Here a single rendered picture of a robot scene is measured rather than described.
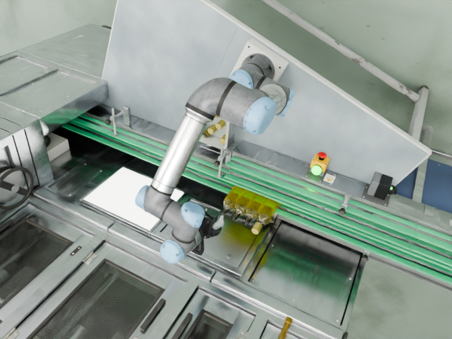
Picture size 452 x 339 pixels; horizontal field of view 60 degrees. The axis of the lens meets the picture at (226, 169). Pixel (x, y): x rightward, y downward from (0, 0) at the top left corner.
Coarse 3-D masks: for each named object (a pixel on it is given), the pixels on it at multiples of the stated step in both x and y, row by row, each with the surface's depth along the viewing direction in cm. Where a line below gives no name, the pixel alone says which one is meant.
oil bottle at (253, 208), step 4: (256, 196) 187; (260, 196) 187; (252, 200) 184; (256, 200) 185; (260, 200) 185; (264, 200) 185; (252, 204) 182; (256, 204) 182; (260, 204) 183; (248, 208) 180; (252, 208) 180; (256, 208) 181; (260, 208) 182; (248, 212) 179; (252, 212) 179; (256, 212) 179; (252, 216) 179; (256, 216) 180; (252, 220) 181
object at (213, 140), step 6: (216, 120) 201; (210, 126) 205; (228, 126) 190; (216, 132) 205; (222, 132) 203; (228, 132) 192; (204, 138) 204; (210, 138) 205; (216, 138) 205; (210, 144) 202; (216, 144) 201; (222, 144) 201
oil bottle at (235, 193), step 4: (232, 188) 190; (236, 188) 190; (240, 188) 190; (232, 192) 188; (236, 192) 188; (240, 192) 188; (228, 196) 185; (232, 196) 185; (236, 196) 186; (224, 200) 184; (228, 200) 183; (232, 200) 183; (236, 200) 184; (224, 204) 184; (228, 204) 183; (232, 204) 182; (232, 208) 183
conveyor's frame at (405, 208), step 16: (96, 112) 227; (128, 128) 218; (144, 128) 218; (160, 128) 220; (240, 144) 198; (208, 160) 203; (256, 160) 189; (272, 160) 190; (288, 160) 191; (336, 176) 184; (336, 192) 177; (352, 192) 176; (384, 208) 170; (400, 208) 170; (416, 208) 171; (432, 208) 172; (432, 224) 164; (448, 224) 165
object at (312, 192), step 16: (240, 160) 190; (256, 176) 182; (272, 176) 183; (288, 176) 184; (304, 192) 176; (320, 192) 177; (352, 208) 170; (368, 208) 171; (384, 224) 164; (400, 224) 166; (416, 224) 166; (432, 240) 159; (448, 240) 161
